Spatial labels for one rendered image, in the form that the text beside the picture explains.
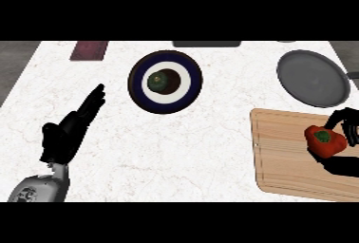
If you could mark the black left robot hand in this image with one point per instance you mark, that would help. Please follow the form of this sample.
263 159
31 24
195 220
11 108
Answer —
69 128

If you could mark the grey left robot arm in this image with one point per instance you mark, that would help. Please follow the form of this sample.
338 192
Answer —
42 186

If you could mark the grey frying pan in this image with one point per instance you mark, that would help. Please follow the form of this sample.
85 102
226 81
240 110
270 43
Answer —
311 79

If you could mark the wooden cutting board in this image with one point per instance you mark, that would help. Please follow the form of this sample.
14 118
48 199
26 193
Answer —
285 158

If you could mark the navy and white plate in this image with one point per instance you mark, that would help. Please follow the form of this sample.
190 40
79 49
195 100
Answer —
164 81

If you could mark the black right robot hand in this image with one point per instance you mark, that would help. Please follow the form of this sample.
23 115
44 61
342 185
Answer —
345 164

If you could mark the maroon rectangular mat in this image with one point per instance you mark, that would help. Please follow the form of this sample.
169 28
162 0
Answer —
88 50

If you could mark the dark green round vegetable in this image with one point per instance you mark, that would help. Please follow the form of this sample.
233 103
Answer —
161 81

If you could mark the red bell pepper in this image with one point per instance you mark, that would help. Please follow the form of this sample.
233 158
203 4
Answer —
325 140

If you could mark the dark grey rectangular appliance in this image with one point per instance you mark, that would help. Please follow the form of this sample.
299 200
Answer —
206 43

